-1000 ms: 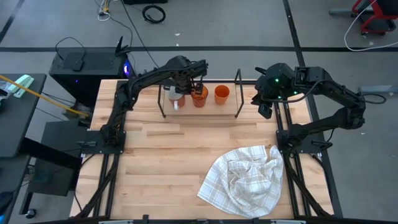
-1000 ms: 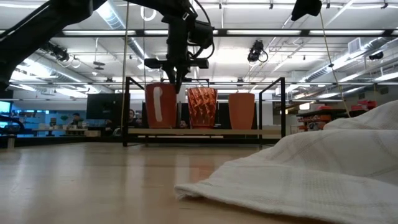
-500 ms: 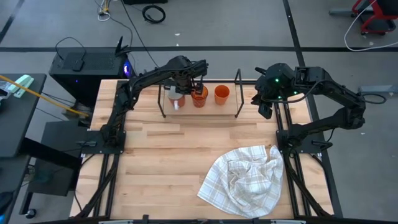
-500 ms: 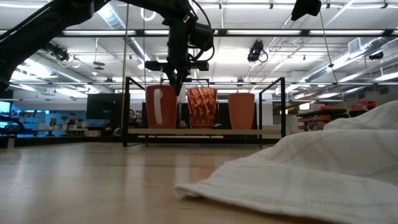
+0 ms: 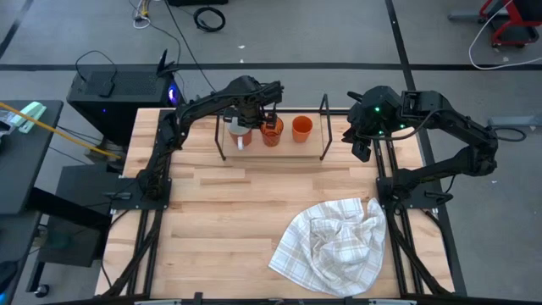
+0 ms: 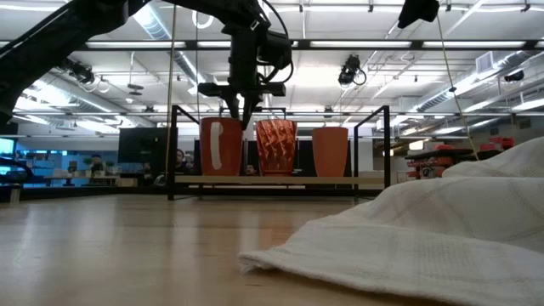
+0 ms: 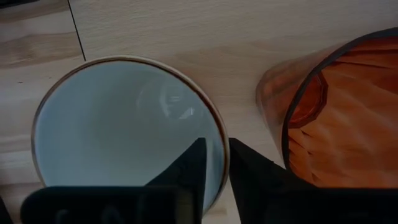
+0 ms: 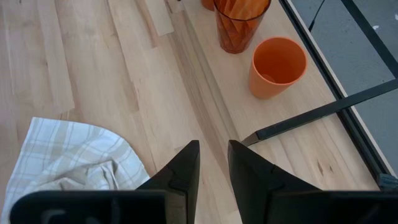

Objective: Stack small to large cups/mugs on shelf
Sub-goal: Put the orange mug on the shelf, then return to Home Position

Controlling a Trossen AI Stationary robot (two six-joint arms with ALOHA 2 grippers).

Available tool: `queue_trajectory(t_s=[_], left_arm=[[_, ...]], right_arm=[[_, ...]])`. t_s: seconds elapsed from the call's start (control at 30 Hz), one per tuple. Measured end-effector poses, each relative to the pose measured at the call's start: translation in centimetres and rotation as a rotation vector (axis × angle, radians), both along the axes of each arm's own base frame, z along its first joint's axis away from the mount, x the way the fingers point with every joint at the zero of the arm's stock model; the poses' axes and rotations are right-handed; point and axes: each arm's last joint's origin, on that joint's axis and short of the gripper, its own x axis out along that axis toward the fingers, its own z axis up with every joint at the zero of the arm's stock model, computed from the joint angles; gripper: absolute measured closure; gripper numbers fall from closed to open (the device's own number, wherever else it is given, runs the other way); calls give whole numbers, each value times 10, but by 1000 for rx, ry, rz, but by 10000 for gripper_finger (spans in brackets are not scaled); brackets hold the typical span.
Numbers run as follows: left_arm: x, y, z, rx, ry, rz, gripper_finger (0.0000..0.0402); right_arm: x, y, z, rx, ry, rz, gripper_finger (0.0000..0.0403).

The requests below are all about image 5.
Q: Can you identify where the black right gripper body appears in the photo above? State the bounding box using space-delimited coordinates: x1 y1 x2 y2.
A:
347 105 382 143

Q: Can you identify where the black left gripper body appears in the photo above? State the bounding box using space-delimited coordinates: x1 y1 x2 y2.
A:
240 78 285 118

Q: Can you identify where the faceted copper cup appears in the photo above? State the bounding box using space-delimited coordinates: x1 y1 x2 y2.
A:
259 116 285 148

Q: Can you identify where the orange mug white handle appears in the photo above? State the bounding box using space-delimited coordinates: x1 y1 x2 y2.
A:
226 114 254 152

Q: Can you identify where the plain orange cup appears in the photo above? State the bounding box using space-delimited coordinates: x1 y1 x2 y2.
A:
291 115 314 144

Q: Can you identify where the white plaid cloth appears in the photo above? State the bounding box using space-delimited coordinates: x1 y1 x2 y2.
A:
268 197 387 298

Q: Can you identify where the black wifi antenna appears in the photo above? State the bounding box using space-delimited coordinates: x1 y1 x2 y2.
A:
155 48 181 78

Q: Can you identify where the black computer tower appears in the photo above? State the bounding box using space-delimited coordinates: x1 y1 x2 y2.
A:
66 69 181 147

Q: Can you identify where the grey floor power strip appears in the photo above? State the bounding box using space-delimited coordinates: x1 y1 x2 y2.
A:
486 114 542 128

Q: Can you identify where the red black cart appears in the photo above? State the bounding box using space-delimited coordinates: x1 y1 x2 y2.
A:
478 0 542 48

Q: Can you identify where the black equipment stand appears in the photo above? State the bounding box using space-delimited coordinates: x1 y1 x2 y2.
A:
25 163 141 293

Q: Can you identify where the mint green stapler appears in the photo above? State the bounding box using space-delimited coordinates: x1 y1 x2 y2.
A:
8 101 47 135

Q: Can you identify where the black side table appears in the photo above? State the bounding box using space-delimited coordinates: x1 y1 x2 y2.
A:
0 99 64 216

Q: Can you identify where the black frame wooden shelf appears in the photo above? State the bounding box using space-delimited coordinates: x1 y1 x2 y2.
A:
213 92 335 163

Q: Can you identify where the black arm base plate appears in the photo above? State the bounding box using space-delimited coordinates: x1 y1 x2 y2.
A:
110 177 173 212
375 175 440 209

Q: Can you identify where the thin black floor cable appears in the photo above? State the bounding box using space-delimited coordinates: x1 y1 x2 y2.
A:
163 0 217 92

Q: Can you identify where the black coiled cable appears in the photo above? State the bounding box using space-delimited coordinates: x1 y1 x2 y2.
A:
193 6 227 33

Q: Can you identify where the white floor cable bundle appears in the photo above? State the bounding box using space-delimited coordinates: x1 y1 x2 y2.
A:
131 0 152 30

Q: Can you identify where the black table edge rail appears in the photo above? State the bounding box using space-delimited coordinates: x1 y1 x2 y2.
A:
41 291 542 305

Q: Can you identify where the yellow cable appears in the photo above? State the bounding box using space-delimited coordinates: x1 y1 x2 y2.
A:
0 101 123 161

